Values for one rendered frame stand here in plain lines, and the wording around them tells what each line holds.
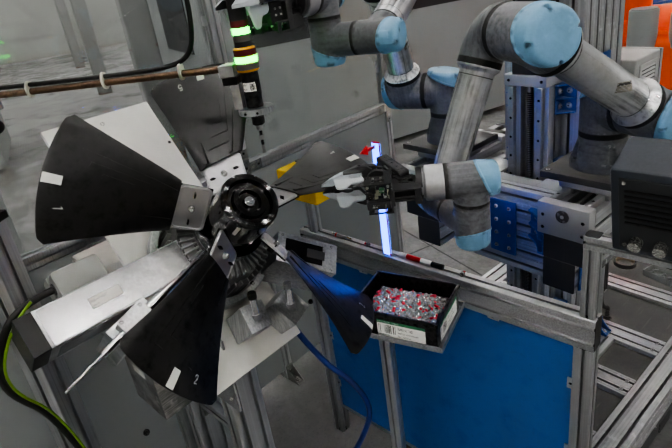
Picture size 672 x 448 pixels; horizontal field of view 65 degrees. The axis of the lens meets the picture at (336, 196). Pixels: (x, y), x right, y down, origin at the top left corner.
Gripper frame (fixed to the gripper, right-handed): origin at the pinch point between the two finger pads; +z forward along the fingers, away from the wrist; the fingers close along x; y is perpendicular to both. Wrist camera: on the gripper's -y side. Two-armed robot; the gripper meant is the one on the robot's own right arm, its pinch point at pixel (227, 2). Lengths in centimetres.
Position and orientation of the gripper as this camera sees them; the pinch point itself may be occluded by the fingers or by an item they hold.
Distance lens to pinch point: 103.9
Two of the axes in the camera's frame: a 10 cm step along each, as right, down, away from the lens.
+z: -5.3, 4.1, -7.4
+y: 1.4, 9.1, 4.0
